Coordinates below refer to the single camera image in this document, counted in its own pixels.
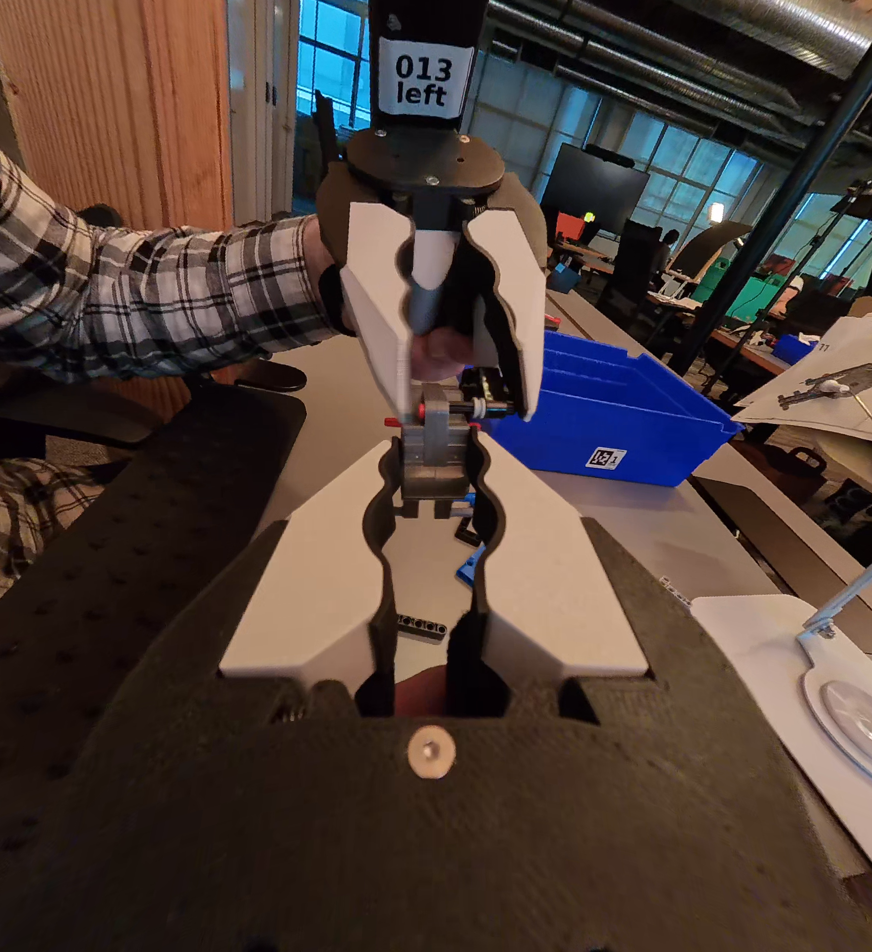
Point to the grey desk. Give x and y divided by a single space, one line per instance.
629 520

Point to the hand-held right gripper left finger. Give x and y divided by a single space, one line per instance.
302 595

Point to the black chair armrest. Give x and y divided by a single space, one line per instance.
272 375

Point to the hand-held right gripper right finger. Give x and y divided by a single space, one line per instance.
562 595

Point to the blue flat toy panel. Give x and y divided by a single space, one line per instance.
469 569

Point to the person's left hand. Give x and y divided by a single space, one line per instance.
439 355

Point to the instruction booklet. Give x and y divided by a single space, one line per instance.
837 379

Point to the grey toy motor assembly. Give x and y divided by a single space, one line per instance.
436 454

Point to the black monitor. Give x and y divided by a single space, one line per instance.
592 186

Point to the blue plastic bin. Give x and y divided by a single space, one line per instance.
592 416

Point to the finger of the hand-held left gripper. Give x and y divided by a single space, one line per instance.
525 297
372 282

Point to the black office chair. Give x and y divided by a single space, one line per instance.
633 268

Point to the silver ventilation duct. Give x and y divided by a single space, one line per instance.
703 44

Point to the short black toy beam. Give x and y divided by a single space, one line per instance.
421 627

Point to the green backdrop cloth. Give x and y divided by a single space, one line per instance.
733 290

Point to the white stand base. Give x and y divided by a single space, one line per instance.
763 669

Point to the black pole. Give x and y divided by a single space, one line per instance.
800 171

